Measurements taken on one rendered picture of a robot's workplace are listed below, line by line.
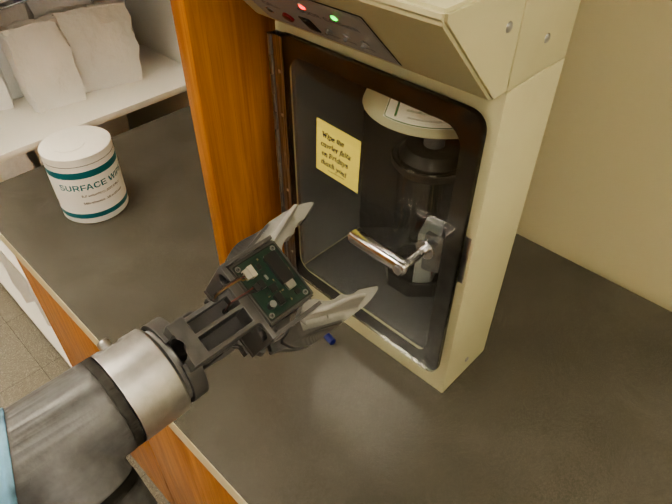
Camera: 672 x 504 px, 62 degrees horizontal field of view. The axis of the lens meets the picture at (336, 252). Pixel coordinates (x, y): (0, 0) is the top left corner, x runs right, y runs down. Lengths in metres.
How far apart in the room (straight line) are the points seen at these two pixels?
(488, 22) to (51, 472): 0.43
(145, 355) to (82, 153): 0.76
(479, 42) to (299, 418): 0.56
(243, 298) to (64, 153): 0.77
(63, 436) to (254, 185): 0.56
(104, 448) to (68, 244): 0.79
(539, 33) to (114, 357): 0.44
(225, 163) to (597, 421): 0.64
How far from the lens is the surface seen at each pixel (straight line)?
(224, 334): 0.45
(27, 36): 1.68
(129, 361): 0.43
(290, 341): 0.50
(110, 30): 1.75
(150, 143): 1.44
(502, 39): 0.50
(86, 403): 0.42
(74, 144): 1.18
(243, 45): 0.79
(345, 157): 0.70
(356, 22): 0.52
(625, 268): 1.12
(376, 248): 0.66
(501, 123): 0.56
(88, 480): 0.42
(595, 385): 0.94
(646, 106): 0.98
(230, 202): 0.87
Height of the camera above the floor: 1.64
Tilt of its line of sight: 42 degrees down
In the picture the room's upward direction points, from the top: straight up
